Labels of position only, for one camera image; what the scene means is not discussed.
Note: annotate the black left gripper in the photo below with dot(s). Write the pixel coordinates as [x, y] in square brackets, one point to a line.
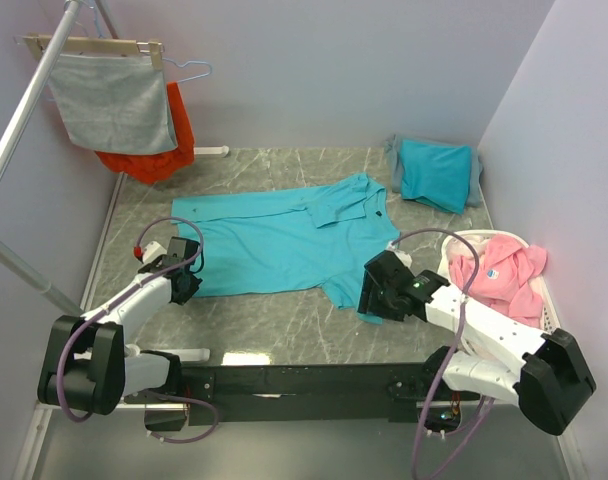
[181, 299]

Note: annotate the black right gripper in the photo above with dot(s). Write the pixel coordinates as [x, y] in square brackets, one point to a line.
[368, 284]

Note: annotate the turquoise t shirt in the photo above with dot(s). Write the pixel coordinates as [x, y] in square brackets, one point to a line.
[436, 175]
[289, 240]

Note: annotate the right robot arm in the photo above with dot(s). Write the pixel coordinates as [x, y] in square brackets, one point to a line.
[544, 374]

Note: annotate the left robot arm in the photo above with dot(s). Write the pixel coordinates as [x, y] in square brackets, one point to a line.
[90, 363]

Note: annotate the black base beam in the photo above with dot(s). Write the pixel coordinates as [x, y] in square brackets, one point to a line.
[390, 391]

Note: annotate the pink t shirt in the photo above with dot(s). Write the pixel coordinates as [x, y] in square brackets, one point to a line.
[504, 280]

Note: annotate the orange hanging garment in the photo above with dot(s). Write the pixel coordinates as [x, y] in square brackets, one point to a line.
[149, 169]

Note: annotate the folded turquoise t shirt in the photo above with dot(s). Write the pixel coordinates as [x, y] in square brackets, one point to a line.
[436, 175]

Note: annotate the white rack foot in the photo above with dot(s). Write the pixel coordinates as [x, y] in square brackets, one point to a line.
[219, 151]

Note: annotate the white laundry basket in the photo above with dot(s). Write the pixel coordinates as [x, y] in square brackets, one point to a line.
[549, 305]

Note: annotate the metal clothes rack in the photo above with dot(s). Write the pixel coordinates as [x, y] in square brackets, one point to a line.
[10, 139]

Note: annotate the grey hanging cloth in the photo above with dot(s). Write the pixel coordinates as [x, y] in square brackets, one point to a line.
[113, 104]

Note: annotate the wooden clip hanger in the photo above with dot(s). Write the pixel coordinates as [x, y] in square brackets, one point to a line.
[154, 49]

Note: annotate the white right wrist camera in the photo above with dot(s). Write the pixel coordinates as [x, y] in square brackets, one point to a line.
[404, 257]

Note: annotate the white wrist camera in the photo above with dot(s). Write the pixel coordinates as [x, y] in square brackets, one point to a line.
[404, 257]
[146, 254]

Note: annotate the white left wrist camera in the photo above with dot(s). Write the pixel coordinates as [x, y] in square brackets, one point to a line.
[146, 254]

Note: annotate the aluminium rail frame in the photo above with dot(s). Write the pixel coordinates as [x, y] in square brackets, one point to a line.
[164, 405]

